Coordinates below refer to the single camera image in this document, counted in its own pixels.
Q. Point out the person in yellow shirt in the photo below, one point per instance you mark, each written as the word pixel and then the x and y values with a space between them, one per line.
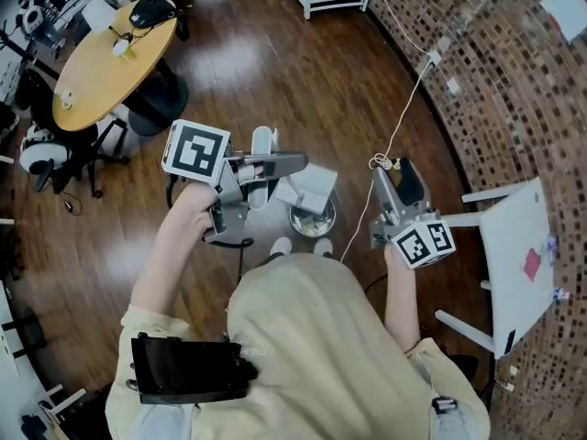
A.
pixel 321 360

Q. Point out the person's white shoe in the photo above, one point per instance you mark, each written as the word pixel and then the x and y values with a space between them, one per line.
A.
pixel 280 247
pixel 324 245

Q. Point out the yellow cup with white lid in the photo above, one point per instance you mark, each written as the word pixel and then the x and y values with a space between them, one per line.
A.
pixel 121 47

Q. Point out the person's right white shoe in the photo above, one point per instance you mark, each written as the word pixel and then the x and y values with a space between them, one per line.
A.
pixel 324 245

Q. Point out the round wooden table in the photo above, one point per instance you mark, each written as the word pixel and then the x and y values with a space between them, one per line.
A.
pixel 105 76

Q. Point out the white mug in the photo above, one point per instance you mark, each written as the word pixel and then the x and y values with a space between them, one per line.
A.
pixel 66 99

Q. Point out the metal trash bin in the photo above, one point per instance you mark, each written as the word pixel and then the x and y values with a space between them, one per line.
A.
pixel 300 225

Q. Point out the white wall outlet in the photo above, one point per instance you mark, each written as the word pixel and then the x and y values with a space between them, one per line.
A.
pixel 453 85

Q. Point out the person's left hand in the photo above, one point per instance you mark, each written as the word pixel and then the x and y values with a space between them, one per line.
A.
pixel 195 206

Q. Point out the red flat pouch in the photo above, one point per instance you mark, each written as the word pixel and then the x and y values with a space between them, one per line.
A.
pixel 532 264

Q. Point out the person's left white shoe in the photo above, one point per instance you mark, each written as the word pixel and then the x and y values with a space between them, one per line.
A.
pixel 280 247

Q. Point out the black slim remote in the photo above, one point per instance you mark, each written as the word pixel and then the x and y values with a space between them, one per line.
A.
pixel 510 341

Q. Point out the clear plastic bottle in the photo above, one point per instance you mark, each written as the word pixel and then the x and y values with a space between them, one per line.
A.
pixel 560 295

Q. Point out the black office chair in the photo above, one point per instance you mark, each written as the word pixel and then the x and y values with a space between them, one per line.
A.
pixel 75 154

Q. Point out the white rectangular table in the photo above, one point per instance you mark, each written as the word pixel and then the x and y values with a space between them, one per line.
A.
pixel 513 255

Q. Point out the black bag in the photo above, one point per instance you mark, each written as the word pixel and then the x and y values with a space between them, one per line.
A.
pixel 147 12

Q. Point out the white round robot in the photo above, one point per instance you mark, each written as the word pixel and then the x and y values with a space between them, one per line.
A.
pixel 32 18
pixel 39 151

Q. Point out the black shoulder box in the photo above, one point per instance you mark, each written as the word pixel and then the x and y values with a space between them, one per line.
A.
pixel 188 369

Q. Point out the person's left forearm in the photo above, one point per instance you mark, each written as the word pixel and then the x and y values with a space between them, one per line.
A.
pixel 156 264

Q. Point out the white wall plug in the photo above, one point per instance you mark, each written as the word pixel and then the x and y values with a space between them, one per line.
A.
pixel 433 56

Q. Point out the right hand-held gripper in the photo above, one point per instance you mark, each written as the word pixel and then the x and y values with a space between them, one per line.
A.
pixel 424 241

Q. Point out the small clear plastic cup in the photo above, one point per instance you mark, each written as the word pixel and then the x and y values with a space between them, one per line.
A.
pixel 549 241

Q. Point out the white paper sheet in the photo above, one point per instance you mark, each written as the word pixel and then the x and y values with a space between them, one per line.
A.
pixel 566 7

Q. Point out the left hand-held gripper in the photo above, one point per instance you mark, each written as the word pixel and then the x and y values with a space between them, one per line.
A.
pixel 197 151

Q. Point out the white table lamp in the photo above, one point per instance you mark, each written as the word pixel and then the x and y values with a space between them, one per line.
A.
pixel 97 14

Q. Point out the person's right forearm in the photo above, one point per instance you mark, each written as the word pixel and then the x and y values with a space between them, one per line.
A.
pixel 401 300

